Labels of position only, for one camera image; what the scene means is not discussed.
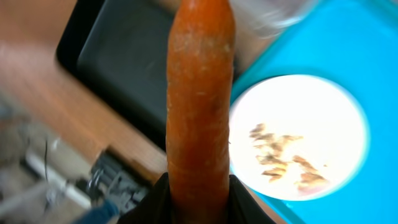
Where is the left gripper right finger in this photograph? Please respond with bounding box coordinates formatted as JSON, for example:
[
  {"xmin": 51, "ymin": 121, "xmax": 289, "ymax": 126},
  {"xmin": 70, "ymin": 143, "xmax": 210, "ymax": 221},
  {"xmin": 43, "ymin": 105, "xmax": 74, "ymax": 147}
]
[{"xmin": 227, "ymin": 175, "xmax": 275, "ymax": 224}]

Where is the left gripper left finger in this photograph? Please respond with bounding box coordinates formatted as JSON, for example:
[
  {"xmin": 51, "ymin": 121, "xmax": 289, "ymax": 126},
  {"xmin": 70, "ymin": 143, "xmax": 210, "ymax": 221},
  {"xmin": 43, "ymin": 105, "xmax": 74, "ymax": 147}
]
[{"xmin": 117, "ymin": 173, "xmax": 173, "ymax": 224}]

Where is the orange carrot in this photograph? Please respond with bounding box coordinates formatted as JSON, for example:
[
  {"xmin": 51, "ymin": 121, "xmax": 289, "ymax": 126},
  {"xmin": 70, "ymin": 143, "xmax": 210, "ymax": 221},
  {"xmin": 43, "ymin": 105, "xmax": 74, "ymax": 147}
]
[{"xmin": 166, "ymin": 0, "xmax": 235, "ymax": 223}]

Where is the peanuts pile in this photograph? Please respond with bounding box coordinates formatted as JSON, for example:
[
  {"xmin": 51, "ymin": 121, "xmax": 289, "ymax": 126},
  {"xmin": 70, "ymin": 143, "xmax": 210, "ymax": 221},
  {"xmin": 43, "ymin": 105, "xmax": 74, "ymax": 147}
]
[{"xmin": 249, "ymin": 123, "xmax": 329, "ymax": 191}]

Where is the pink plate with food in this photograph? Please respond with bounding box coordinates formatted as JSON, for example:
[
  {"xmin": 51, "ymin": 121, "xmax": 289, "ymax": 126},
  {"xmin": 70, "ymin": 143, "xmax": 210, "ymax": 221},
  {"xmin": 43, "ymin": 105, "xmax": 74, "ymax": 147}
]
[{"xmin": 229, "ymin": 75, "xmax": 369, "ymax": 201}]

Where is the black tray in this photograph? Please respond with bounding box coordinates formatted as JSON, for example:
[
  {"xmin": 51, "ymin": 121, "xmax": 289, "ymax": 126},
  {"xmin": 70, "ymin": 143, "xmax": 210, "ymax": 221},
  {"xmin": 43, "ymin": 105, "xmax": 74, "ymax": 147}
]
[{"xmin": 56, "ymin": 0, "xmax": 174, "ymax": 150}]

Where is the clear plastic bin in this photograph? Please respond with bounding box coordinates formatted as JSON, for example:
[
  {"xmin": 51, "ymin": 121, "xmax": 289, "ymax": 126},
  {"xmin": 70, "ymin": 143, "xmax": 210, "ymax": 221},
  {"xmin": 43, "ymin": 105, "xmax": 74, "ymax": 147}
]
[{"xmin": 230, "ymin": 0, "xmax": 320, "ymax": 39}]

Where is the teal serving tray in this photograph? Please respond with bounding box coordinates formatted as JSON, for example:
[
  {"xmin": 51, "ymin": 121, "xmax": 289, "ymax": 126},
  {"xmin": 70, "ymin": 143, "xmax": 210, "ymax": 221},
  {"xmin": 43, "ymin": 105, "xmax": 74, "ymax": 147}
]
[{"xmin": 232, "ymin": 0, "xmax": 397, "ymax": 223}]

